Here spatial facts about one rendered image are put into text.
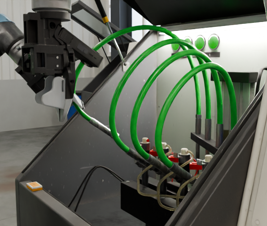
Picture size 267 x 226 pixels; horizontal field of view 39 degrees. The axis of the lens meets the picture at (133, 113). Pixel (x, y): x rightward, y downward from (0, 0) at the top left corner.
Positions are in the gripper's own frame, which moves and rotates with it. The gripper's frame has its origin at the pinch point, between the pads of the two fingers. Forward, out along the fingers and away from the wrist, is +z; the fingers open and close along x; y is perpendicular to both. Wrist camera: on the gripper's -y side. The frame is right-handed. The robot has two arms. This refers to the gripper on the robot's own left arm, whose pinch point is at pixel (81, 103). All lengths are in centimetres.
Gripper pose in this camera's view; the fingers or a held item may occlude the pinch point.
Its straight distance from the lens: 107.3
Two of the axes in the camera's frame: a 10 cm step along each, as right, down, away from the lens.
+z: 6.9, 7.2, -0.9
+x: -0.3, -0.9, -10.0
